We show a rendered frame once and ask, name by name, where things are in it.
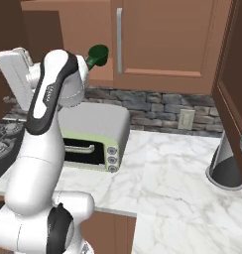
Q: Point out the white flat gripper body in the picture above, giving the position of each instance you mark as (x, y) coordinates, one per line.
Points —
(14, 74)

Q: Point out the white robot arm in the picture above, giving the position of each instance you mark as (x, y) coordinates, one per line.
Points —
(37, 165)

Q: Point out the dark brown tall cabinet door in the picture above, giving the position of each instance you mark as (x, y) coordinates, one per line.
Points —
(233, 66)

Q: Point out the dark brown range hood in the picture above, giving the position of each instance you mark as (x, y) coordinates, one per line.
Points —
(14, 26)

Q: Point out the black hob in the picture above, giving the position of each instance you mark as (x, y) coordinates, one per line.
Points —
(4, 145)

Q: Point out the grey and green toaster oven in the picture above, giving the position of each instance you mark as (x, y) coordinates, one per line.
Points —
(99, 122)

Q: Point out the brown base cupboard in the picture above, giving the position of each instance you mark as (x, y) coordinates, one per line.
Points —
(108, 233)

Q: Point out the grey and white conical appliance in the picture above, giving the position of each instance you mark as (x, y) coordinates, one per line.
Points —
(225, 165)

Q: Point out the brown wall cabinet door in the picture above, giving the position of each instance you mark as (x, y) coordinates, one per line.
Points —
(166, 43)

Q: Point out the beige wall socket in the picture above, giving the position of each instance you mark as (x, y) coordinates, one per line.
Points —
(186, 119)

